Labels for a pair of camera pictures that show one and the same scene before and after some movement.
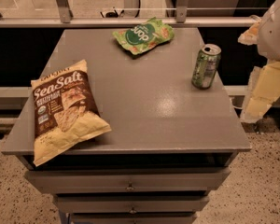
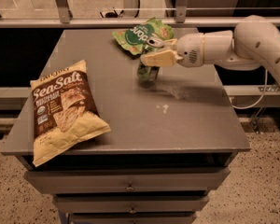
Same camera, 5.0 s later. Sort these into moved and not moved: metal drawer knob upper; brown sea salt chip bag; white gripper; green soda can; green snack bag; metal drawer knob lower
Moved: white gripper; green soda can
Not moved: metal drawer knob upper; green snack bag; brown sea salt chip bag; metal drawer knob lower
